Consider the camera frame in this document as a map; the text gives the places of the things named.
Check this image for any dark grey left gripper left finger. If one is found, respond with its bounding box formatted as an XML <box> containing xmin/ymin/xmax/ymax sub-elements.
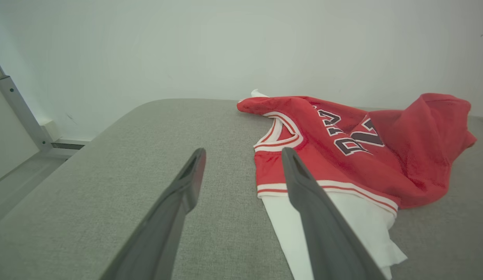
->
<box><xmin>101</xmin><ymin>148</ymin><xmax>207</xmax><ymax>280</ymax></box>

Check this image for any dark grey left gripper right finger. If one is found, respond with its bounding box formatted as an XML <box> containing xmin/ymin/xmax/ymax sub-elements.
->
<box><xmin>281</xmin><ymin>147</ymin><xmax>388</xmax><ymax>280</ymax></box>

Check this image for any red jersey with black lettering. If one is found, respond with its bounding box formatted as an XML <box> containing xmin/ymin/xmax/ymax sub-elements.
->
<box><xmin>237</xmin><ymin>89</ymin><xmax>477</xmax><ymax>280</ymax></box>

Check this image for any grey metal frame post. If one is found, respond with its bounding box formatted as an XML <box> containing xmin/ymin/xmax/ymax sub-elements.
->
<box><xmin>0</xmin><ymin>52</ymin><xmax>53</xmax><ymax>153</ymax></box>

